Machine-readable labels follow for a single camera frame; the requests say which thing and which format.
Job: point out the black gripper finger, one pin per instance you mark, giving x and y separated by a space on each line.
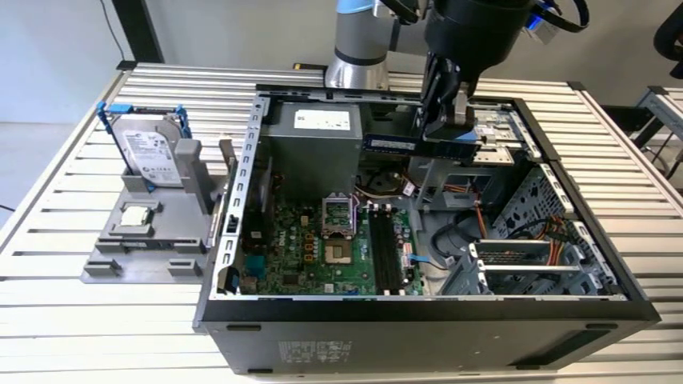
463 108
438 100

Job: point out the RAM stick with black chips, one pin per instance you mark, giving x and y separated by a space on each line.
395 145

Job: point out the black RAM slot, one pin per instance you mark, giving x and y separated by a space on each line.
383 252
376 252
396 252
390 252

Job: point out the grey metal drive cage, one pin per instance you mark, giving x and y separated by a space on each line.
432 180

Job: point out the black round cooler fan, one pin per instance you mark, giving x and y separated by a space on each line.
382 182

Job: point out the black bar with yellow end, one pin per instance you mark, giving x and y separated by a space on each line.
312 66

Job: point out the grey power supply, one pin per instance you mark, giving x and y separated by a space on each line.
315 160

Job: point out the metal disk bay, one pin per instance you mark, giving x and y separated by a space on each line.
515 242

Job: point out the black office chair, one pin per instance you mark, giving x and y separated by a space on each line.
674 36

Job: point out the metal slat side table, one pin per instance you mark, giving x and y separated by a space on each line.
670 105

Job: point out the graphics card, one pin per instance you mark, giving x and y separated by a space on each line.
228 160

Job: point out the CPU socket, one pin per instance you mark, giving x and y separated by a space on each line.
339 252

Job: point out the green motherboard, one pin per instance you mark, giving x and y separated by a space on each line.
299 272

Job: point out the teal board connector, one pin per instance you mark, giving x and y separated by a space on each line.
257 267

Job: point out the silver hard disk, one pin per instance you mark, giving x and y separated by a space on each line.
147 152

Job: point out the grey parts rack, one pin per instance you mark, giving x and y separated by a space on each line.
176 224

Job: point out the blue card retention latch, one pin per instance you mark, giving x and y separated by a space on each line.
232 280

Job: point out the black PC case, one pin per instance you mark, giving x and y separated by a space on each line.
374 340

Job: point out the blue disk carrier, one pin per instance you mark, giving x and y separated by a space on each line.
115 109

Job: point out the CPU with silver top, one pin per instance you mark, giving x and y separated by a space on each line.
136 218

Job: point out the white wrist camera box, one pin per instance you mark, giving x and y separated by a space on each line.
544 34

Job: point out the black vertical post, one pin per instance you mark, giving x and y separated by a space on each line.
144 32

